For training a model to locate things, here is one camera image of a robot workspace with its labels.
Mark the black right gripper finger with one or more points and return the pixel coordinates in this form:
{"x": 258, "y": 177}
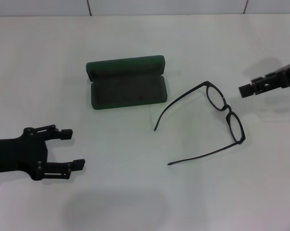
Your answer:
{"x": 247, "y": 90}

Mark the black glasses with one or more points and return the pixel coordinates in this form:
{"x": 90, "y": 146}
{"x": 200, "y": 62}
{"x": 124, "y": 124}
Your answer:
{"x": 228, "y": 108}

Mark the green glasses case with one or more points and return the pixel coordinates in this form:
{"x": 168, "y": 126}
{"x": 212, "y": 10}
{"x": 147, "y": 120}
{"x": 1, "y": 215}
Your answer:
{"x": 128, "y": 93}

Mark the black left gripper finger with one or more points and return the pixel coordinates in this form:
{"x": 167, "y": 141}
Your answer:
{"x": 66, "y": 134}
{"x": 78, "y": 164}

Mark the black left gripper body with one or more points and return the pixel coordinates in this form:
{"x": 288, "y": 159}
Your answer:
{"x": 17, "y": 154}

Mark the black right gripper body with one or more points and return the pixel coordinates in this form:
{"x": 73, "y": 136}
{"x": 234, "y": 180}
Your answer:
{"x": 289, "y": 75}

